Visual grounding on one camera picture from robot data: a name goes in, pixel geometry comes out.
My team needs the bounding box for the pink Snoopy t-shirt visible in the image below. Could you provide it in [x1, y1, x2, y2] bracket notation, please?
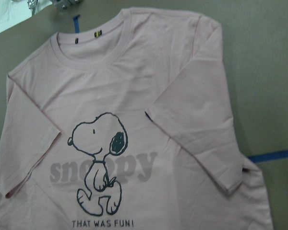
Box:
[0, 8, 273, 230]

